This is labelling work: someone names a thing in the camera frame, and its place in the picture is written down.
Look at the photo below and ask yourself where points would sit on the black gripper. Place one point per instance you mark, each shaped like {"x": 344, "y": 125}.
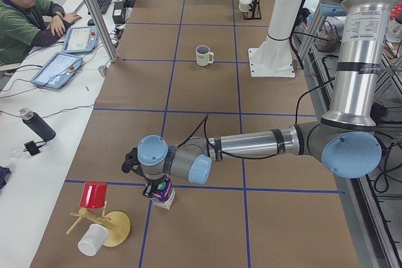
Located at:
{"x": 153, "y": 185}

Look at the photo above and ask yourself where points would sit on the blue milk carton green cap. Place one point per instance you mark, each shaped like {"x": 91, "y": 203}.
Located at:
{"x": 164, "y": 194}

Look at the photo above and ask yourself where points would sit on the white mug dark interior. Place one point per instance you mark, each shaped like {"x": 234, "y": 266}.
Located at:
{"x": 204, "y": 56}

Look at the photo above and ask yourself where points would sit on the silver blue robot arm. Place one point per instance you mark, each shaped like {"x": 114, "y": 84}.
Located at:
{"x": 342, "y": 140}

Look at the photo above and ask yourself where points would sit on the wooden cup tree stand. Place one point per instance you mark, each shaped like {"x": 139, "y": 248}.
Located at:
{"x": 117, "y": 223}

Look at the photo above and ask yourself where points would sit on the red plastic cup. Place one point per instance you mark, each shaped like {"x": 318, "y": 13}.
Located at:
{"x": 93, "y": 194}

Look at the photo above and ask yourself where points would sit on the white plastic cup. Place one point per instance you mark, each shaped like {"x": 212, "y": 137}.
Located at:
{"x": 93, "y": 239}

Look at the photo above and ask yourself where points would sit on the small black adapter box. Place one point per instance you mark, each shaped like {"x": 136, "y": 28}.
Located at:
{"x": 32, "y": 148}

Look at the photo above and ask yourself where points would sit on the black water bottle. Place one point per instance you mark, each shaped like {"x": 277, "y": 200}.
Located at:
{"x": 37, "y": 124}

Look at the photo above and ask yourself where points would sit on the teach pendant near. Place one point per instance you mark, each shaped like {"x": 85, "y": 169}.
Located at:
{"x": 57, "y": 72}

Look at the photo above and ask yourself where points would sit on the teach pendant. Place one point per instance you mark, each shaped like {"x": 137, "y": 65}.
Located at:
{"x": 80, "y": 39}
{"x": 57, "y": 72}

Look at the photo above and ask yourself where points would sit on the teach pendant far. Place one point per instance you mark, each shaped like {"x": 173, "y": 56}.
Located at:
{"x": 80, "y": 39}

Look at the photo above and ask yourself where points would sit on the person in green jacket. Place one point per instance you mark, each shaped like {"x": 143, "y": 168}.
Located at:
{"x": 26, "y": 24}

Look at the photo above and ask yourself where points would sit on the white upside-down mug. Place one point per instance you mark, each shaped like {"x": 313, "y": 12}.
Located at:
{"x": 245, "y": 5}

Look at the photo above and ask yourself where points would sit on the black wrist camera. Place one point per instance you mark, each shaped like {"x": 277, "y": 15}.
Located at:
{"x": 131, "y": 162}

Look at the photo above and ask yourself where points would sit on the white camera pedestal column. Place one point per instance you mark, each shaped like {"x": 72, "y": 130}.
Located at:
{"x": 273, "y": 57}

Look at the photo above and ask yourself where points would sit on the black wire mug rack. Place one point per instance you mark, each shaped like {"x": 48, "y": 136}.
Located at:
{"x": 255, "y": 13}

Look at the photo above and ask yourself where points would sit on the aluminium frame post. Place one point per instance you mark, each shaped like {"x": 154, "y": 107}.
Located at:
{"x": 96, "y": 15}

